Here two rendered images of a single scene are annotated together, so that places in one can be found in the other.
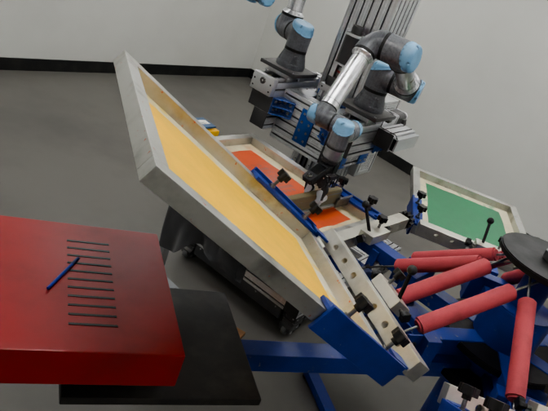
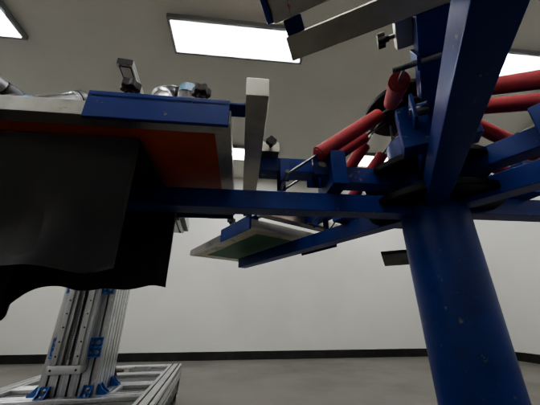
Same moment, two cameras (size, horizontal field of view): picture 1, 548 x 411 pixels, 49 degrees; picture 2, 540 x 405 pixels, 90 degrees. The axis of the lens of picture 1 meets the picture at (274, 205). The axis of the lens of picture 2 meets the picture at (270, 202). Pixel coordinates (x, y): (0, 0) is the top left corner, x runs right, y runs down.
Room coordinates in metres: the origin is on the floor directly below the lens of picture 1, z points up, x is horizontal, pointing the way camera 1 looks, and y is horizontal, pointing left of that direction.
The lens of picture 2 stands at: (1.39, 0.12, 0.56)
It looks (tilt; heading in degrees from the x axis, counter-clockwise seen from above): 23 degrees up; 321
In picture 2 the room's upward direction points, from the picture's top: straight up
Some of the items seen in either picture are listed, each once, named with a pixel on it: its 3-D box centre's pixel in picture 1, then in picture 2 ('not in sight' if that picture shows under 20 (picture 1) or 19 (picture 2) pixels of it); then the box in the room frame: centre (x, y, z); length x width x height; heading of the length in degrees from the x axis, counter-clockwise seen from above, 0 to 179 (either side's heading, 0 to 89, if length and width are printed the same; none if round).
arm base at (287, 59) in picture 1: (293, 56); not in sight; (3.15, 0.18, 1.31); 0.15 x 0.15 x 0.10
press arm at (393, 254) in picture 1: (381, 252); (284, 169); (1.97, -0.42, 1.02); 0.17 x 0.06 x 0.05; 57
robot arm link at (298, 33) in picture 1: (300, 34); not in sight; (3.15, 0.18, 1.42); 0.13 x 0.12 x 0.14; 36
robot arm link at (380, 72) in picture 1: (382, 76); not in sight; (2.91, -0.26, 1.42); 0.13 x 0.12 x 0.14; 71
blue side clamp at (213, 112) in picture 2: not in sight; (161, 115); (1.91, 0.00, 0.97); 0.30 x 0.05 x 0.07; 57
